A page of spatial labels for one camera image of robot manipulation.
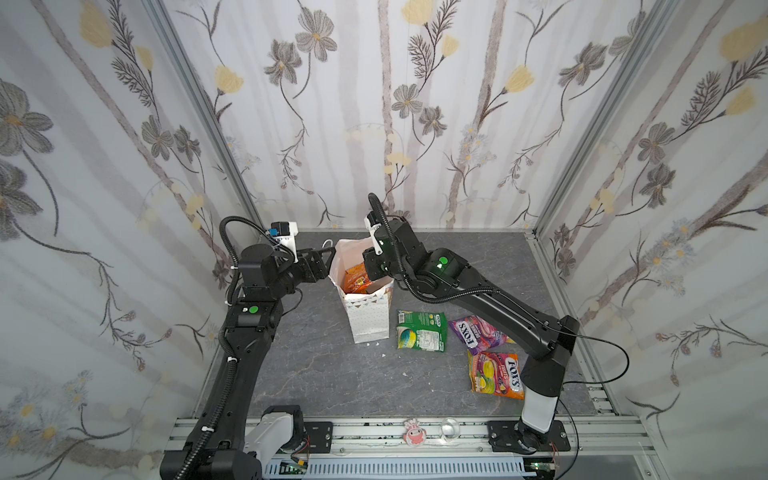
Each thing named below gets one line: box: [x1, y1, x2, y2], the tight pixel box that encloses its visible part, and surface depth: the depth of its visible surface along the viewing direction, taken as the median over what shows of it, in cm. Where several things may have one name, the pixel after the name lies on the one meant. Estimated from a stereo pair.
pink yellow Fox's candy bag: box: [467, 350, 525, 400], surface depth 84 cm
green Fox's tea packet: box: [396, 309, 448, 352], surface depth 92 cm
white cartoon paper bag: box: [328, 237, 395, 344], surface depth 81 cm
